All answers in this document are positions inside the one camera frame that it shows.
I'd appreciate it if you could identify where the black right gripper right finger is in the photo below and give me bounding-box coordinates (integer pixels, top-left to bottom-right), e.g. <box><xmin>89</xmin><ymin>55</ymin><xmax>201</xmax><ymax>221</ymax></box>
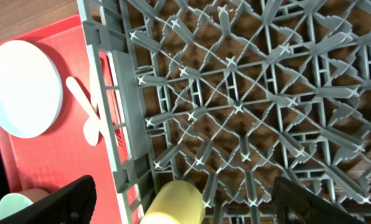
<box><xmin>271</xmin><ymin>177</ymin><xmax>363</xmax><ymax>224</ymax></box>

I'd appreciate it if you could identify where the yellow plastic cup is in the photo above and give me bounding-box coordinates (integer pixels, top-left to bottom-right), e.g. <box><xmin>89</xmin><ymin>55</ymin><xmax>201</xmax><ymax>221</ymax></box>
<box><xmin>141</xmin><ymin>180</ymin><xmax>205</xmax><ymax>224</ymax></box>

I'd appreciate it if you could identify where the light blue plate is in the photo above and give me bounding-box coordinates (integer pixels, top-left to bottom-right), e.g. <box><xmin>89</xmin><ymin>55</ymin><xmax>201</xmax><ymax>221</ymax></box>
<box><xmin>0</xmin><ymin>40</ymin><xmax>63</xmax><ymax>139</ymax></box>

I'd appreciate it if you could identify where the grey dishwasher rack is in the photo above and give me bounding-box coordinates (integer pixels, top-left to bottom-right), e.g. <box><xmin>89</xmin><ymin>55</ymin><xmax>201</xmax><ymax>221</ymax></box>
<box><xmin>77</xmin><ymin>0</ymin><xmax>371</xmax><ymax>223</ymax></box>

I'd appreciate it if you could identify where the cream plastic spoon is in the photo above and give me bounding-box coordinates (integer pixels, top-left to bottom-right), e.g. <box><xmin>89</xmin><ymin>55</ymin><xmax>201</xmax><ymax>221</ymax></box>
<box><xmin>65</xmin><ymin>77</ymin><xmax>100</xmax><ymax>146</ymax></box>

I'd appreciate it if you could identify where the mint green bowl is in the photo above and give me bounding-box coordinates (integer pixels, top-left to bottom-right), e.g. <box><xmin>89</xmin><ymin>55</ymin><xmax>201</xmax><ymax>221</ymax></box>
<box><xmin>0</xmin><ymin>189</ymin><xmax>50</xmax><ymax>220</ymax></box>

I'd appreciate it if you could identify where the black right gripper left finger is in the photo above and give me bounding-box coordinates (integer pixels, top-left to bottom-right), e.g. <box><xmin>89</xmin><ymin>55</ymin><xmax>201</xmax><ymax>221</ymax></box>
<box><xmin>0</xmin><ymin>175</ymin><xmax>97</xmax><ymax>224</ymax></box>

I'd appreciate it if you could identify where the red serving tray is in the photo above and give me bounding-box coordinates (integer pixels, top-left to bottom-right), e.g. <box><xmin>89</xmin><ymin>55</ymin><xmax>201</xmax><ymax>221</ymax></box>
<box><xmin>0</xmin><ymin>15</ymin><xmax>120</xmax><ymax>223</ymax></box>

